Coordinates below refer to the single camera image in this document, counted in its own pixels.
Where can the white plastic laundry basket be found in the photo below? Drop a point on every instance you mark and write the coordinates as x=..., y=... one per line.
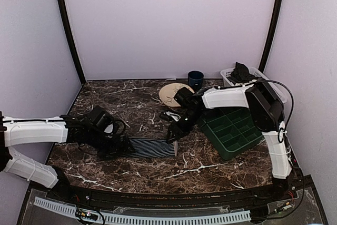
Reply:
x=229, y=80

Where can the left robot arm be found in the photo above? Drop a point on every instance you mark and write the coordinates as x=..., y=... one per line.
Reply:
x=97, y=129

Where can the black front rail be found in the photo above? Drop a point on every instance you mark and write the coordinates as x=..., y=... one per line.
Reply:
x=107, y=200

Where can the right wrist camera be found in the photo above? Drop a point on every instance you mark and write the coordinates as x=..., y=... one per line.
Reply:
x=169, y=116

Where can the green divided organizer tray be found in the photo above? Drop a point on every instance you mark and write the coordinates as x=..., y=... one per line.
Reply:
x=230, y=130

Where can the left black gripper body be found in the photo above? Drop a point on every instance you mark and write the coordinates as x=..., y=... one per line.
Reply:
x=105, y=147

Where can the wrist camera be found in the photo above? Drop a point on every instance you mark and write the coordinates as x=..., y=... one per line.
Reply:
x=110, y=129
x=169, y=116

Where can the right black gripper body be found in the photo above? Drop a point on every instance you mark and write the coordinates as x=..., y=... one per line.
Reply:
x=187, y=125

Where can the beige floral plate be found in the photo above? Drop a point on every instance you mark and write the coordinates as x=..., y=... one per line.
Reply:
x=167, y=93

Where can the black garment in basket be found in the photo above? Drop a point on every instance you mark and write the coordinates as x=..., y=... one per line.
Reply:
x=241, y=74

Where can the left black frame post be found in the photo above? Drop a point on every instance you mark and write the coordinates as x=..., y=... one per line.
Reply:
x=70, y=40

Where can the navy striped underwear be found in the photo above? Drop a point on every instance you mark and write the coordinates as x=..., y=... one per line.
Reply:
x=152, y=148

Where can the dark blue mug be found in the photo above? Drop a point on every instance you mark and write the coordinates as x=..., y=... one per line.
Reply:
x=195, y=80

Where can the right black frame post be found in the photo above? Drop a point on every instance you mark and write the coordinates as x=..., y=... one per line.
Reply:
x=270, y=35

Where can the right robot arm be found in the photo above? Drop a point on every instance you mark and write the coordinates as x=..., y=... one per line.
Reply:
x=266, y=109

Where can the white slotted cable duct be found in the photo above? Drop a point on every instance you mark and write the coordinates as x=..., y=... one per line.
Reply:
x=87, y=216

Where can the black frame post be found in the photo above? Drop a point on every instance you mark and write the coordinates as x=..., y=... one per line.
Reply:
x=270, y=35
x=70, y=40

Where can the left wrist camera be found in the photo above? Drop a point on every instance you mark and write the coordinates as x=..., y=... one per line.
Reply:
x=110, y=129

